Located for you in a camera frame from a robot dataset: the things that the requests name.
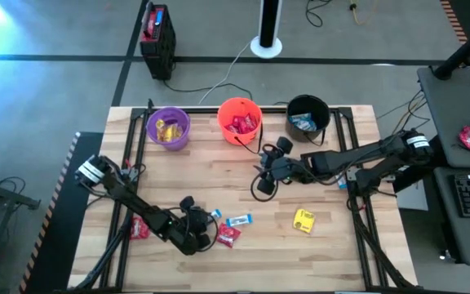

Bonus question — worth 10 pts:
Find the black hazard striped platform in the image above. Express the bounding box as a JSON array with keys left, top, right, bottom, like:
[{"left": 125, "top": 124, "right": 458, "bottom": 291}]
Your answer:
[{"left": 18, "top": 130, "right": 105, "bottom": 294}]

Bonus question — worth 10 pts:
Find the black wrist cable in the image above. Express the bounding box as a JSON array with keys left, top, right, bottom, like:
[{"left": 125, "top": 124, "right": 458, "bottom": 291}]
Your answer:
[
  {"left": 250, "top": 173, "right": 281, "bottom": 203},
  {"left": 165, "top": 206, "right": 220, "bottom": 254}
]

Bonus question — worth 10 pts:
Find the black and red toolbox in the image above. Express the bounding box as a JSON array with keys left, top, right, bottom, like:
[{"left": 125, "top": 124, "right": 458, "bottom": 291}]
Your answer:
[{"left": 139, "top": 2, "right": 177, "bottom": 81}]

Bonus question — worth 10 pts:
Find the red box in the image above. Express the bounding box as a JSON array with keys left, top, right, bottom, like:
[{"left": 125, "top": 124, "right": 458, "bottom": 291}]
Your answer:
[{"left": 140, "top": 6, "right": 166, "bottom": 43}]

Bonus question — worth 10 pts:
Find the black slanted pole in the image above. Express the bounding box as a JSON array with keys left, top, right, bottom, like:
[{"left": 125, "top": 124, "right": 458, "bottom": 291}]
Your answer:
[{"left": 432, "top": 18, "right": 470, "bottom": 82}]

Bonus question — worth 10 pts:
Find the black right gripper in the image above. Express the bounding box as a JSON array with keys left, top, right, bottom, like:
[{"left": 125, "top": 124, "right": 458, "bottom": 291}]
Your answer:
[{"left": 255, "top": 136, "right": 308, "bottom": 196}]

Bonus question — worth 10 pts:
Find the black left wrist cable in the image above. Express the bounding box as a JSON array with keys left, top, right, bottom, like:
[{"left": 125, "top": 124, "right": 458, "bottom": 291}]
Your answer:
[{"left": 165, "top": 206, "right": 220, "bottom": 254}]

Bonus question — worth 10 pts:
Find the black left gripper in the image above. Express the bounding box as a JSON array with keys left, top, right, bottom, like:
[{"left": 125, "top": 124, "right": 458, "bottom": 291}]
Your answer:
[{"left": 169, "top": 195, "right": 219, "bottom": 257}]

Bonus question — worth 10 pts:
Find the black floor stand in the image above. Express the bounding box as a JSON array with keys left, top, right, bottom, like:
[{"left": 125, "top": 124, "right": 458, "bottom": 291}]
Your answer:
[{"left": 0, "top": 163, "right": 42, "bottom": 262}]

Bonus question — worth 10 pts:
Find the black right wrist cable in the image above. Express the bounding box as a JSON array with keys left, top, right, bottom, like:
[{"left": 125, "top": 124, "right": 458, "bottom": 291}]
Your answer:
[{"left": 250, "top": 173, "right": 281, "bottom": 203}]

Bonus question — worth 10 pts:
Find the yellow floor cable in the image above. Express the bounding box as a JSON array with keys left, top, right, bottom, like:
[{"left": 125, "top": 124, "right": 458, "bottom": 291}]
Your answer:
[{"left": 348, "top": 0, "right": 379, "bottom": 25}]

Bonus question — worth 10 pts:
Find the grey side desk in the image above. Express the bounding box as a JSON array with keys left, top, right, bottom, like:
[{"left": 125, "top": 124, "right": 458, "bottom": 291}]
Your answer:
[{"left": 416, "top": 65, "right": 470, "bottom": 169}]

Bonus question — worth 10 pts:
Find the black coiled floor cable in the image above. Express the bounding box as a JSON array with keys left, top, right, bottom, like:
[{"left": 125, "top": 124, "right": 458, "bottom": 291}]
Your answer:
[{"left": 304, "top": 0, "right": 334, "bottom": 29}]

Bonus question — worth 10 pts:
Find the white floor cable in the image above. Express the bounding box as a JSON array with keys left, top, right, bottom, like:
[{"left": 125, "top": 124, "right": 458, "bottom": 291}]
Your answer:
[{"left": 197, "top": 39, "right": 253, "bottom": 106}]

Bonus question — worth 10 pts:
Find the white base floor stand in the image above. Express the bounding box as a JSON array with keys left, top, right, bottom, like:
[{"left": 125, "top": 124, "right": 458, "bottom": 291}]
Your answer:
[{"left": 249, "top": 0, "right": 284, "bottom": 60}]

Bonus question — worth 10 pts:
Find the black cable bundle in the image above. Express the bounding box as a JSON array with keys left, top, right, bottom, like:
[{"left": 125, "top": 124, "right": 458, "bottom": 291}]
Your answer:
[{"left": 375, "top": 89, "right": 432, "bottom": 144}]

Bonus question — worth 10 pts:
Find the grey low desk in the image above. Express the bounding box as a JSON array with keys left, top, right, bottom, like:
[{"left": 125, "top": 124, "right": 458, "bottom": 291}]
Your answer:
[{"left": 432, "top": 165, "right": 470, "bottom": 266}]

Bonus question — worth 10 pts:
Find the black plastic bucket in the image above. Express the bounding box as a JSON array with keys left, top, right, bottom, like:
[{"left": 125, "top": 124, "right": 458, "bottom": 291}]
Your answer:
[{"left": 286, "top": 94, "right": 332, "bottom": 147}]

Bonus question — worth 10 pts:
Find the orange pumpkin face bucket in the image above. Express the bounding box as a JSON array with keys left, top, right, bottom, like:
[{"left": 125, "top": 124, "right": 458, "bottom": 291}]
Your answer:
[{"left": 216, "top": 96, "right": 264, "bottom": 154}]

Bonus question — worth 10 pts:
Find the purple plastic bucket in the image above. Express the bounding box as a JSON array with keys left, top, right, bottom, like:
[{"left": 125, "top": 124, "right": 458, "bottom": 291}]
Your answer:
[{"left": 145, "top": 106, "right": 192, "bottom": 152}]

